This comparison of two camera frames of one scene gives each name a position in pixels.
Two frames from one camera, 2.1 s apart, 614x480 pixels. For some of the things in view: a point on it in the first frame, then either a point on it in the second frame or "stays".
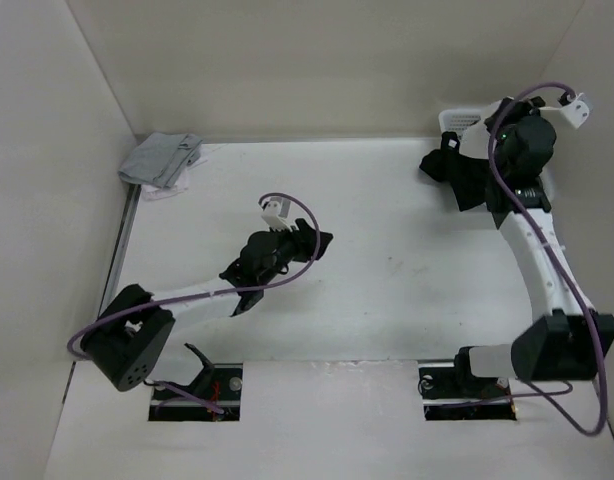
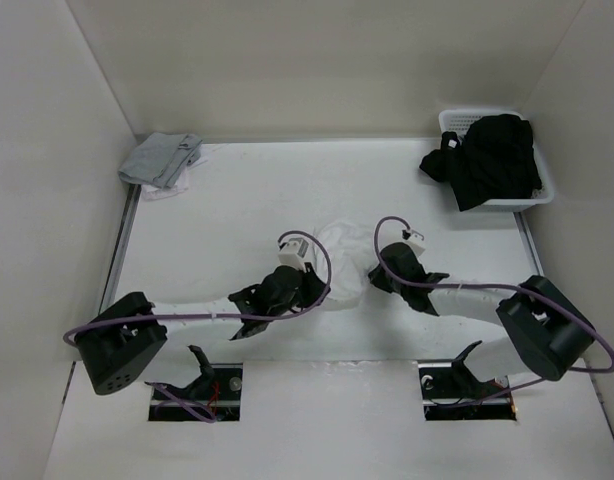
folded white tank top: (151, 192) stays
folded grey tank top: (161, 159) stays
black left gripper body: (289, 244) to (305, 295)
